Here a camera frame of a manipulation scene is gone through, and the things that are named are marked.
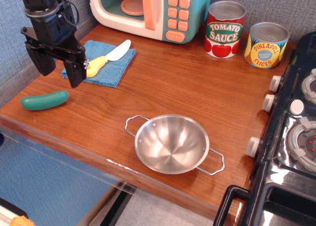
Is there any black toy stove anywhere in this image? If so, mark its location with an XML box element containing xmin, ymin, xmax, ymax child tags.
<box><xmin>214</xmin><ymin>32</ymin><xmax>316</xmax><ymax>226</ymax></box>

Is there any green toy cucumber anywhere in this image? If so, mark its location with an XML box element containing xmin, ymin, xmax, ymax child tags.
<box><xmin>21</xmin><ymin>90</ymin><xmax>69</xmax><ymax>111</ymax></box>

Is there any yellow handled white toy knife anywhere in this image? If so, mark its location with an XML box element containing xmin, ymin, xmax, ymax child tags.
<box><xmin>86</xmin><ymin>39</ymin><xmax>131</xmax><ymax>78</ymax></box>

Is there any white stove knob bottom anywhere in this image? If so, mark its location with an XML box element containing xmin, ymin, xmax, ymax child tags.
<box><xmin>246</xmin><ymin>137</ymin><xmax>261</xmax><ymax>158</ymax></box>

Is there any teal toy microwave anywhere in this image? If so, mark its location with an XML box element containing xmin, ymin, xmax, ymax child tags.
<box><xmin>89</xmin><ymin>0</ymin><xmax>211</xmax><ymax>44</ymax></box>

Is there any pineapple slices can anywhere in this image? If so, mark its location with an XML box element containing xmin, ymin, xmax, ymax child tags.
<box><xmin>244</xmin><ymin>22</ymin><xmax>290</xmax><ymax>69</ymax></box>

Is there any orange object bottom left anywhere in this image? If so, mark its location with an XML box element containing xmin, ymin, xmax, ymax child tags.
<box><xmin>9</xmin><ymin>216</ymin><xmax>35</xmax><ymax>226</ymax></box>

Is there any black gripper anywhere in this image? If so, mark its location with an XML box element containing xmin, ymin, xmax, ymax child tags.
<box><xmin>21</xmin><ymin>0</ymin><xmax>87</xmax><ymax>88</ymax></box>

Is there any white stove knob middle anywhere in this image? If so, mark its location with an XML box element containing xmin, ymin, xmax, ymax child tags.
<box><xmin>262</xmin><ymin>94</ymin><xmax>275</xmax><ymax>113</ymax></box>

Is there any steel pot with wire handles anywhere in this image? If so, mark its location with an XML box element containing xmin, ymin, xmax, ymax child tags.
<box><xmin>124</xmin><ymin>114</ymin><xmax>225</xmax><ymax>176</ymax></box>

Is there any white stove knob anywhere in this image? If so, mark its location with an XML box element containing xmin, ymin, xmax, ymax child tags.
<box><xmin>262</xmin><ymin>94</ymin><xmax>275</xmax><ymax>113</ymax></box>
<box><xmin>269</xmin><ymin>75</ymin><xmax>282</xmax><ymax>93</ymax></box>
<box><xmin>246</xmin><ymin>137</ymin><xmax>261</xmax><ymax>158</ymax></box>

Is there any blue folded cloth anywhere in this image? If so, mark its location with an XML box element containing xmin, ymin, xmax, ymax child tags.
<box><xmin>61</xmin><ymin>39</ymin><xmax>137</xmax><ymax>89</ymax></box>

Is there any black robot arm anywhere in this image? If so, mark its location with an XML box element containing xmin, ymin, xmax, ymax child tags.
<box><xmin>21</xmin><ymin>0</ymin><xmax>88</xmax><ymax>88</ymax></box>

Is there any white stove knob top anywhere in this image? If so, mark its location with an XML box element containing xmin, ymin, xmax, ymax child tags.
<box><xmin>269</xmin><ymin>75</ymin><xmax>282</xmax><ymax>93</ymax></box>

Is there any tomato sauce can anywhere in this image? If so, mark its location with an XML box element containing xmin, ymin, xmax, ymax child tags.
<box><xmin>204</xmin><ymin>0</ymin><xmax>246</xmax><ymax>59</ymax></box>

